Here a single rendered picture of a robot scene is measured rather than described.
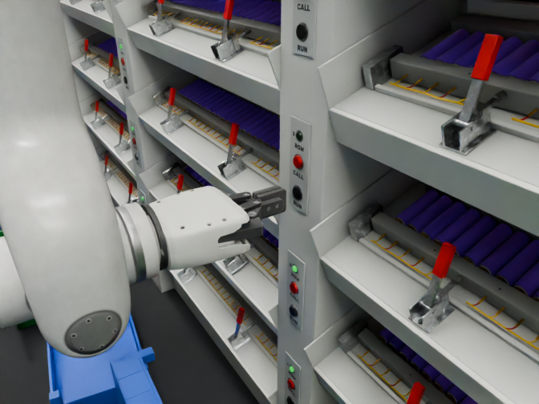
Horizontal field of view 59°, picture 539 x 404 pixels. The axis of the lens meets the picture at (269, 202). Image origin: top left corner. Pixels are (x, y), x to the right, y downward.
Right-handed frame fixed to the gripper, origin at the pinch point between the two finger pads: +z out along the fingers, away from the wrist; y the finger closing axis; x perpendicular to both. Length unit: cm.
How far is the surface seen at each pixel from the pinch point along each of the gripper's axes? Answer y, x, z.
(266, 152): -18.5, -2.2, 11.3
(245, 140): -25.3, -2.3, 11.3
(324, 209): 4.6, -0.5, 5.1
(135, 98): -65, -3, 5
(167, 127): -48.5, -5.4, 5.5
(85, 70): -118, -7, 6
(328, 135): 4.6, 9.1, 5.0
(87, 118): -131, -26, 6
